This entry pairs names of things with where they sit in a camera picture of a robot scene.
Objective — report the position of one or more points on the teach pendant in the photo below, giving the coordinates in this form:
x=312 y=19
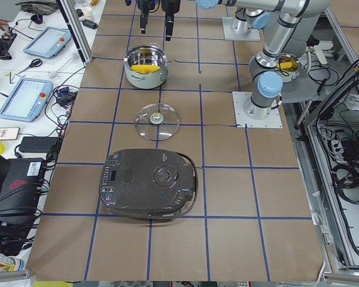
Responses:
x=49 y=42
x=27 y=99

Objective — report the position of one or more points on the black laptop computer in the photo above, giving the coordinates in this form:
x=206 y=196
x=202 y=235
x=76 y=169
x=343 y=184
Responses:
x=21 y=180

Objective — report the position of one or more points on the black power adapter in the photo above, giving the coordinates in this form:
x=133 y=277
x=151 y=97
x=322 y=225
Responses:
x=33 y=144

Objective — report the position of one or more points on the yellow corn cob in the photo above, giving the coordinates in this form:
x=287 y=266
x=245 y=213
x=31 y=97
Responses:
x=145 y=68

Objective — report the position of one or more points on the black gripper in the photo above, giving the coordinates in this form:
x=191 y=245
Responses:
x=143 y=6

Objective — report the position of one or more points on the teach pendant far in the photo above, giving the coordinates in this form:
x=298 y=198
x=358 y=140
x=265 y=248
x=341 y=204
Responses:
x=49 y=42

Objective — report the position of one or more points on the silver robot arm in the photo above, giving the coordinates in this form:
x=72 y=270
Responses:
x=267 y=84

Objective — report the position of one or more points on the pale green electric pot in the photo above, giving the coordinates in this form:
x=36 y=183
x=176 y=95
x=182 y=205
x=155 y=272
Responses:
x=146 y=54

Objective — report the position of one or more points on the teach pendant near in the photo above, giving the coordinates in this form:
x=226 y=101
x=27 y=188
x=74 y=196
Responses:
x=27 y=99

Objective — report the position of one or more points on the glass pot lid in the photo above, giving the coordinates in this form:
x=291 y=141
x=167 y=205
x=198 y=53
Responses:
x=157 y=122

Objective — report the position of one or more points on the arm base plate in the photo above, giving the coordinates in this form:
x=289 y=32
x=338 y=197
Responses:
x=237 y=30
x=247 y=115

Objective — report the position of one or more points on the smartphone with pink case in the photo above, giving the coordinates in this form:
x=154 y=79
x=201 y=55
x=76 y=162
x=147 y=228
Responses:
x=9 y=133

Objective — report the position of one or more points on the aluminium frame post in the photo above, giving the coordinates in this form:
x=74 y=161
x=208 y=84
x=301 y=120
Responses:
x=71 y=19

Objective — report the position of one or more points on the black rice cooker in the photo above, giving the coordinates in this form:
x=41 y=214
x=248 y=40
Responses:
x=149 y=183

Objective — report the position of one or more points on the black scissors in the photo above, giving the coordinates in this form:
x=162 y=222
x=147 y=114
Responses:
x=33 y=64

